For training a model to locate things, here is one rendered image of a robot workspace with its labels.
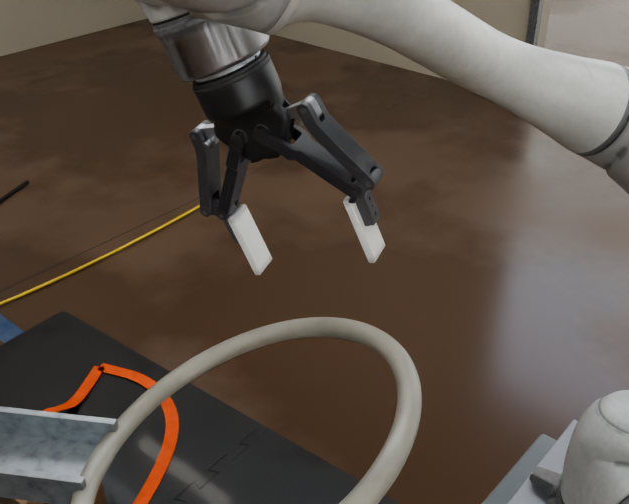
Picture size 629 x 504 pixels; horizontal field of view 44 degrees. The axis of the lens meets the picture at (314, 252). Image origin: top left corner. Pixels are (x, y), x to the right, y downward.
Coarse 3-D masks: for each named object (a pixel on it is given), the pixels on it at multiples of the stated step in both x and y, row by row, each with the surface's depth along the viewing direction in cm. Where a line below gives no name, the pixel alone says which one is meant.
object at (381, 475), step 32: (288, 320) 120; (320, 320) 116; (352, 320) 113; (224, 352) 121; (384, 352) 104; (160, 384) 119; (416, 384) 96; (128, 416) 115; (416, 416) 91; (96, 448) 110; (384, 448) 87; (96, 480) 106; (384, 480) 84
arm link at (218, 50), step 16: (192, 16) 63; (160, 32) 65; (176, 32) 64; (192, 32) 64; (208, 32) 64; (224, 32) 64; (240, 32) 64; (256, 32) 66; (176, 48) 65; (192, 48) 64; (208, 48) 64; (224, 48) 64; (240, 48) 65; (256, 48) 66; (176, 64) 66; (192, 64) 65; (208, 64) 65; (224, 64) 65; (240, 64) 66; (192, 80) 67; (208, 80) 67
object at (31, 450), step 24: (0, 408) 115; (0, 432) 117; (24, 432) 116; (48, 432) 115; (72, 432) 114; (96, 432) 113; (0, 456) 113; (24, 456) 113; (48, 456) 112; (72, 456) 112; (0, 480) 105; (24, 480) 104; (48, 480) 103; (72, 480) 103
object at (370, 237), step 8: (344, 200) 71; (352, 208) 71; (352, 216) 71; (360, 216) 72; (360, 224) 72; (376, 224) 74; (360, 232) 72; (368, 232) 73; (376, 232) 74; (360, 240) 73; (368, 240) 73; (376, 240) 74; (368, 248) 73; (376, 248) 74; (368, 256) 73; (376, 256) 74
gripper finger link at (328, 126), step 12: (312, 96) 68; (300, 108) 67; (312, 108) 67; (324, 108) 69; (312, 120) 67; (324, 120) 68; (312, 132) 68; (324, 132) 68; (336, 132) 69; (324, 144) 68; (336, 144) 68; (348, 144) 69; (336, 156) 69; (348, 156) 68; (360, 156) 69; (348, 168) 69; (360, 168) 68; (360, 180) 69; (372, 180) 68
